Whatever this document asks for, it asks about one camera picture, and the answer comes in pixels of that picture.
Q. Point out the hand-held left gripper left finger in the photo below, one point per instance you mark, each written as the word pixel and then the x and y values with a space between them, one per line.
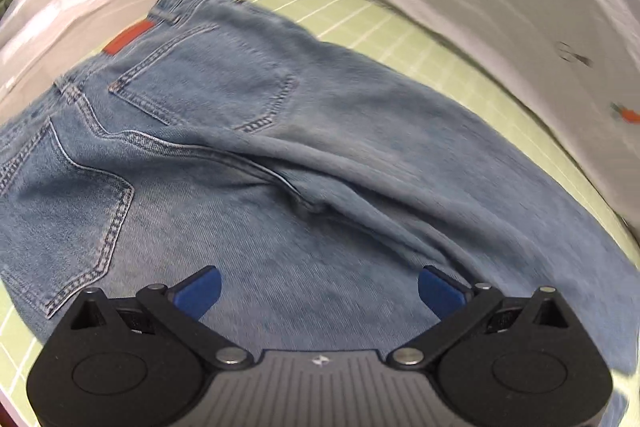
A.
pixel 200 292

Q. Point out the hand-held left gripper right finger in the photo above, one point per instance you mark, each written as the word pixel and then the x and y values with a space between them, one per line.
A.
pixel 440 289

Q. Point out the blue denim jeans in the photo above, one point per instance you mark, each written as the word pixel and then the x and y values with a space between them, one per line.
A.
pixel 300 132

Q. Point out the clear plastic sheet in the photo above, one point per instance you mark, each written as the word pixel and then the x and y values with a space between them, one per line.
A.
pixel 75 17

